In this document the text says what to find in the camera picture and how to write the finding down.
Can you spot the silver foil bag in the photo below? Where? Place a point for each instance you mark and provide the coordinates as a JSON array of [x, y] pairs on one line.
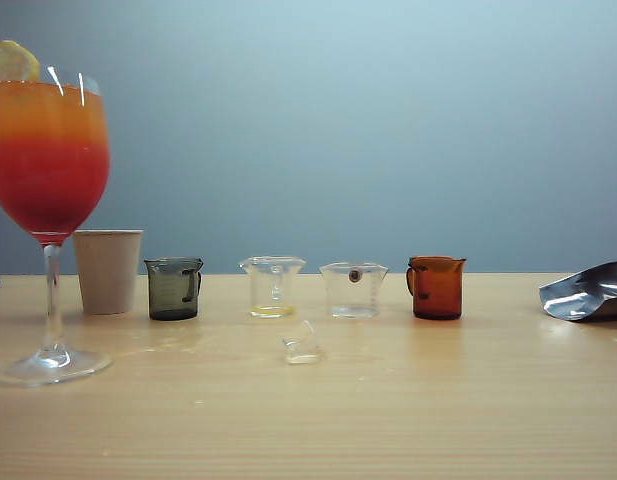
[[583, 295]]

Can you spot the smoky grey measuring cup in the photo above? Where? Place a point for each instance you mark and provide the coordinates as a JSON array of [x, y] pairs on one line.
[[168, 295]]

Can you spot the wine glass with orange-red drink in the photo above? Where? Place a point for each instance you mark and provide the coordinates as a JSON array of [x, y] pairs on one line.
[[48, 165]]

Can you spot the clear measuring cup yellow residue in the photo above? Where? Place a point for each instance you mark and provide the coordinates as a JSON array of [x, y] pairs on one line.
[[272, 311]]

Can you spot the yellow lemon slice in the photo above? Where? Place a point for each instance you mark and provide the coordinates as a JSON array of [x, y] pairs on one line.
[[13, 62]]

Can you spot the amber measuring cup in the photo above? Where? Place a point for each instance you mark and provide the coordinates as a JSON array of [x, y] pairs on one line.
[[438, 295]]

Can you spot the white paper cup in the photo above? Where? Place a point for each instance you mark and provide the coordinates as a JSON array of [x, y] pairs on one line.
[[110, 275]]

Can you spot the small clear tipped cup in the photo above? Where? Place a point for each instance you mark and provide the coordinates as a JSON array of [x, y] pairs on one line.
[[302, 347]]

